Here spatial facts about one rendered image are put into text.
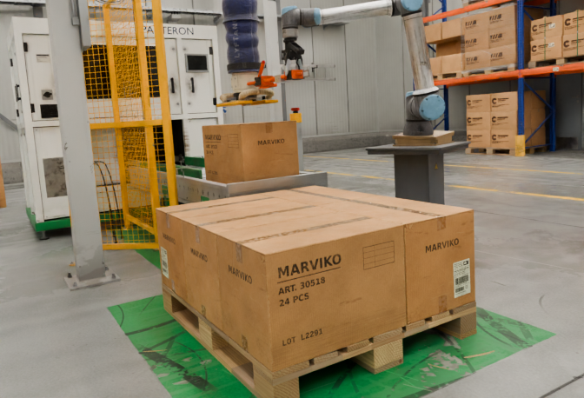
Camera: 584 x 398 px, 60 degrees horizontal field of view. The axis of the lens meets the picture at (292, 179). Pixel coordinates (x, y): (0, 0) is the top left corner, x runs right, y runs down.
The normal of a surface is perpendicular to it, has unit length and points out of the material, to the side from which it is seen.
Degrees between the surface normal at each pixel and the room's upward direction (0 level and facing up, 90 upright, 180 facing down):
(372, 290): 90
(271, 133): 90
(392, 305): 90
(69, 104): 90
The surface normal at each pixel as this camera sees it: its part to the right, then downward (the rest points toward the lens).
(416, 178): -0.63, 0.13
